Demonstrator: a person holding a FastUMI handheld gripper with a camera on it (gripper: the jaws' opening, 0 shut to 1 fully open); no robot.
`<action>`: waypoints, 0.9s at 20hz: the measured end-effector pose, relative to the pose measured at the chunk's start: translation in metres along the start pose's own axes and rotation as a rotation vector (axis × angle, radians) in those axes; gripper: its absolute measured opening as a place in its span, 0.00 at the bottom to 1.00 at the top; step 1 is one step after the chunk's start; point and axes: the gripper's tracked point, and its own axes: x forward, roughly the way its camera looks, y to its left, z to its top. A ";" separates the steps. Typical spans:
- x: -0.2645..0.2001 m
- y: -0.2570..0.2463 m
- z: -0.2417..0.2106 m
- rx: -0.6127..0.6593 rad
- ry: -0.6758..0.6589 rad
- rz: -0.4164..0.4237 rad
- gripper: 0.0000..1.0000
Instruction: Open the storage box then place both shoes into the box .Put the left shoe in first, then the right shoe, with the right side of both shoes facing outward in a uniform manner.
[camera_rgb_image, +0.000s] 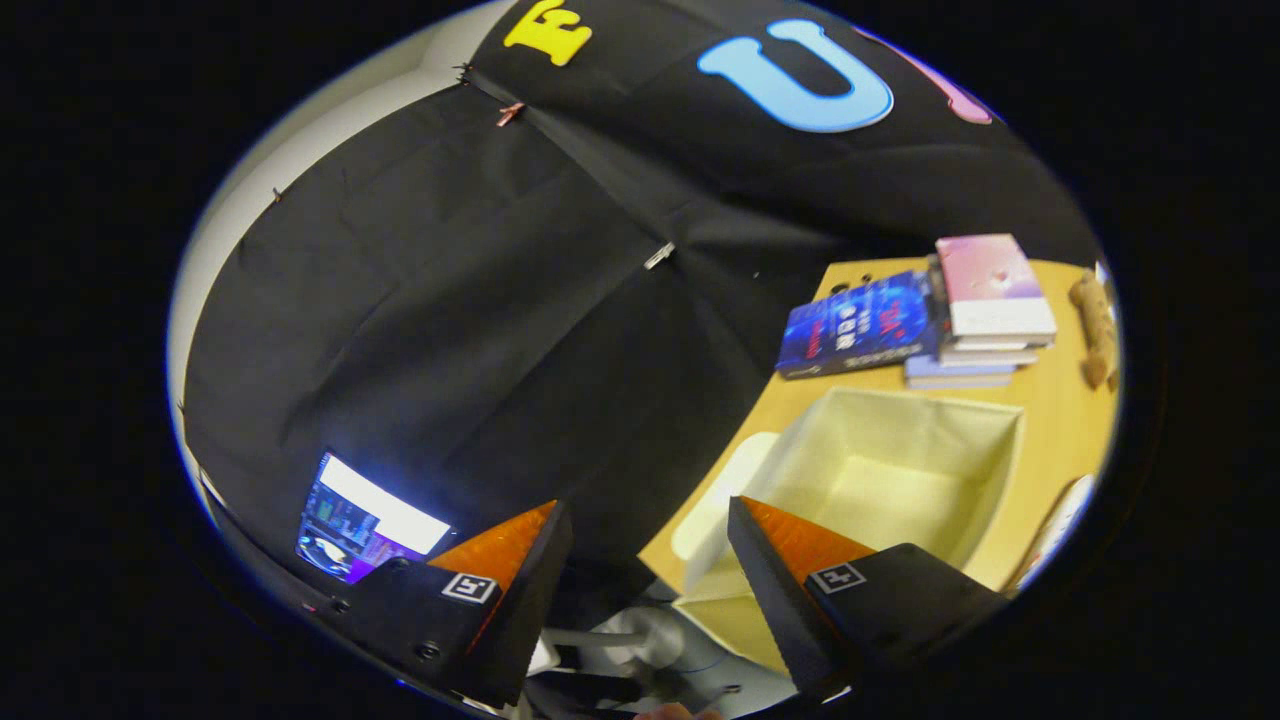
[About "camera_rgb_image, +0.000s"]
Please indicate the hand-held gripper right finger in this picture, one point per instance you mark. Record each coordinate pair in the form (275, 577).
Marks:
(780, 610)

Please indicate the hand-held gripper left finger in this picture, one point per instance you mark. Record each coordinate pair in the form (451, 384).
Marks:
(520, 620)

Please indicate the cream fabric storage box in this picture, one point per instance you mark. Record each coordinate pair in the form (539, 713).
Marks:
(880, 470)

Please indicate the white striped canvas shoe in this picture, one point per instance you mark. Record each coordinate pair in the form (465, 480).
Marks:
(1060, 525)

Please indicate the lit computer monitor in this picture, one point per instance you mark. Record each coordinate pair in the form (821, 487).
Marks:
(380, 510)

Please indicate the lavender book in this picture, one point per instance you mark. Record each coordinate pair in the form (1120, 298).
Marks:
(955, 375)

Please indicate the blue book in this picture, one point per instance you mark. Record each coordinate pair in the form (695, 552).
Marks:
(860, 320)

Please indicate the black backdrop cloth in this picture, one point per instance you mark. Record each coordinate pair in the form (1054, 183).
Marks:
(450, 300)

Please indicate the grey book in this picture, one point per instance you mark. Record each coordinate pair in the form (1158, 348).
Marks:
(990, 354)

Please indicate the silver cloth clip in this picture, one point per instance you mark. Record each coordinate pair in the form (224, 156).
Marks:
(660, 256)

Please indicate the pink book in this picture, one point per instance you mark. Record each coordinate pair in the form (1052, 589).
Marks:
(985, 275)

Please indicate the brown plush toy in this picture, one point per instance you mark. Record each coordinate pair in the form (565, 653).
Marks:
(1095, 320)

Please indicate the red cloth clip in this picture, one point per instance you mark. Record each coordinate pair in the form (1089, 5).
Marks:
(510, 114)

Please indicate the grey metal frame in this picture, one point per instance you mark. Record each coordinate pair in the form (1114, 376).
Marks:
(660, 635)

